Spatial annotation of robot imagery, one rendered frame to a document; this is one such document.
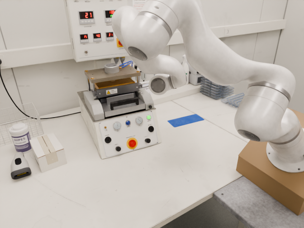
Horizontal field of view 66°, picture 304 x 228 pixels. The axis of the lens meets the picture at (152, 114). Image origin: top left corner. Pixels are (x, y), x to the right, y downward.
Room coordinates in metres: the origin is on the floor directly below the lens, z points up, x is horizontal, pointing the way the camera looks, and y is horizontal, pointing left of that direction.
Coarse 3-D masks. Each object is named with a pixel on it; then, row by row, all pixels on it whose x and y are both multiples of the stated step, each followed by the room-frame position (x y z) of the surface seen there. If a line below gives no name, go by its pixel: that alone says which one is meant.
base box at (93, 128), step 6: (78, 96) 1.43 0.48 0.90; (84, 108) 1.26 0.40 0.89; (84, 114) 1.30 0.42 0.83; (156, 114) 1.16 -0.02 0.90; (84, 120) 1.34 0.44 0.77; (90, 120) 1.10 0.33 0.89; (156, 120) 1.14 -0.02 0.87; (90, 126) 1.13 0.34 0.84; (96, 126) 1.02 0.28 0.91; (156, 126) 1.12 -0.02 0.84; (90, 132) 1.16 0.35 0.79; (96, 132) 1.01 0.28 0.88; (96, 138) 1.01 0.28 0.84; (96, 144) 1.03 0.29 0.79; (102, 144) 0.99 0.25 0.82; (102, 150) 0.97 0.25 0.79; (102, 156) 0.96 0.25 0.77
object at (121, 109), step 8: (120, 96) 1.16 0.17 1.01; (128, 96) 1.18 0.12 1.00; (136, 96) 1.24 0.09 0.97; (104, 104) 1.14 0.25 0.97; (128, 104) 1.13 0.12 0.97; (136, 104) 1.13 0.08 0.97; (144, 104) 1.14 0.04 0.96; (104, 112) 1.05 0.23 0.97; (112, 112) 1.07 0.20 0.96; (120, 112) 1.08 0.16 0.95
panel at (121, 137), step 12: (108, 120) 1.05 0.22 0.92; (120, 120) 1.07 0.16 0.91; (132, 120) 1.09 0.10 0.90; (144, 120) 1.11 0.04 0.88; (108, 132) 1.02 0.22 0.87; (120, 132) 1.04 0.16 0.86; (132, 132) 1.06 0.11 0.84; (144, 132) 1.09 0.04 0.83; (156, 132) 1.11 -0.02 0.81; (108, 144) 0.99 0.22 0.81; (120, 144) 1.01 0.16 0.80; (144, 144) 1.05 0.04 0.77; (108, 156) 0.97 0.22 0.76
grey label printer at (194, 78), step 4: (188, 64) 1.97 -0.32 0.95; (192, 68) 1.91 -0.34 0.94; (192, 72) 1.90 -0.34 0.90; (196, 72) 1.87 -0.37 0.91; (192, 76) 1.90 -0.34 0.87; (196, 76) 1.87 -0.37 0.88; (200, 76) 1.89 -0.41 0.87; (192, 80) 1.90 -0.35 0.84; (196, 80) 1.87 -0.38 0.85; (200, 80) 1.88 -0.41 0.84; (196, 84) 1.87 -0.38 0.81
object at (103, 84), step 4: (112, 80) 1.25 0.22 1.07; (116, 80) 1.27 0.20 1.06; (120, 80) 1.27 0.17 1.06; (124, 80) 1.27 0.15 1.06; (128, 80) 1.27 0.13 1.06; (132, 80) 1.27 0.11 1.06; (96, 84) 1.21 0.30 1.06; (100, 84) 1.21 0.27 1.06; (104, 84) 1.21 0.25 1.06; (108, 84) 1.21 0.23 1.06; (112, 84) 1.20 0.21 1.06; (116, 84) 1.20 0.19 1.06; (120, 84) 1.20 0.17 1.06; (124, 84) 1.21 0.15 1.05; (96, 88) 1.20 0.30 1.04; (100, 88) 1.16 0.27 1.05
